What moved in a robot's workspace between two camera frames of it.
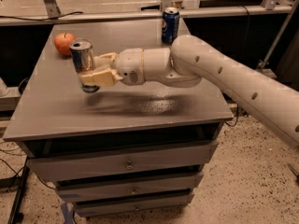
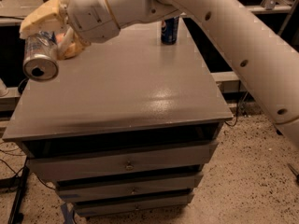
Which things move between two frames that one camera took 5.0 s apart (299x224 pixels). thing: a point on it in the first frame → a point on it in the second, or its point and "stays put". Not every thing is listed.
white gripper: [129, 65] → [91, 13]
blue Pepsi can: [170, 24] stays put
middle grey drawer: [129, 187] stays put
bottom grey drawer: [133, 205] stays put
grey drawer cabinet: [125, 149] stays put
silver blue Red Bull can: [81, 50] → [41, 60]
